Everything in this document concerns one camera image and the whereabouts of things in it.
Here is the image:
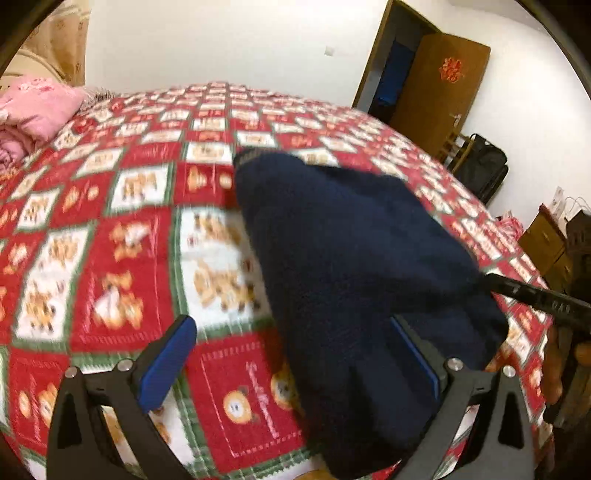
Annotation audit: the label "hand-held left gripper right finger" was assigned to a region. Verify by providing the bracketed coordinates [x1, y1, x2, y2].
[389, 315, 536, 480]

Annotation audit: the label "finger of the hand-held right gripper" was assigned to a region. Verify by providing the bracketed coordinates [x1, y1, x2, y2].
[486, 272, 591, 334]

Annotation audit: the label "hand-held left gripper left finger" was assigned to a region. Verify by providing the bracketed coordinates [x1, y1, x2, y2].
[46, 315, 198, 480]

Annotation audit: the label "navy blue garment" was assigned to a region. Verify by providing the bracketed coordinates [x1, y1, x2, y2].
[232, 148, 509, 478]

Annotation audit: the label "person's right hand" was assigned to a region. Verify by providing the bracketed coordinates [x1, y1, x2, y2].
[540, 324, 591, 406]

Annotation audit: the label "wooden cabinet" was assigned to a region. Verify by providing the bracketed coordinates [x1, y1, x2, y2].
[517, 205, 578, 294]

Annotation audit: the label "red plastic bag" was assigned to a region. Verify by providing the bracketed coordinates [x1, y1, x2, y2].
[496, 210, 525, 241]

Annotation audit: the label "white paper bags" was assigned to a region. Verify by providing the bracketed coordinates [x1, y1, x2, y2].
[549, 186, 589, 221]

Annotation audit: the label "black bag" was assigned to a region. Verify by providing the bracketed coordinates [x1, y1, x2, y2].
[455, 134, 509, 206]

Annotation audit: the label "red checked printed blanket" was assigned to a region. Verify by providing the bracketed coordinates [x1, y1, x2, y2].
[0, 82, 555, 480]

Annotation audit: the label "wooden chair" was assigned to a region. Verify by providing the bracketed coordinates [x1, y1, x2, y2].
[436, 131, 474, 174]

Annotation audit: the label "brown wooden door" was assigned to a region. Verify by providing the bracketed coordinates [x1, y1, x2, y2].
[387, 32, 491, 160]

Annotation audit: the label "red paper door decoration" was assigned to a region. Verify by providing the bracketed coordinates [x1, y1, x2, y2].
[438, 56, 464, 84]

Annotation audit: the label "blue panel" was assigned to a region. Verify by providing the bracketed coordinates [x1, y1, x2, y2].
[375, 39, 416, 106]

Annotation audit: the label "grey fuzzy cloth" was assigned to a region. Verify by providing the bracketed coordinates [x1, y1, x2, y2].
[78, 85, 116, 109]

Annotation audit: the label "pink patterned quilt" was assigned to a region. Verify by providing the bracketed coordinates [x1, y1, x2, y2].
[0, 76, 88, 169]

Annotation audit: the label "beige patterned curtain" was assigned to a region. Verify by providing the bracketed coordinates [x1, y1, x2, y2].
[18, 0, 90, 88]

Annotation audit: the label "brown door frame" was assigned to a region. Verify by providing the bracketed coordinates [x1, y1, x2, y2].
[352, 0, 441, 123]

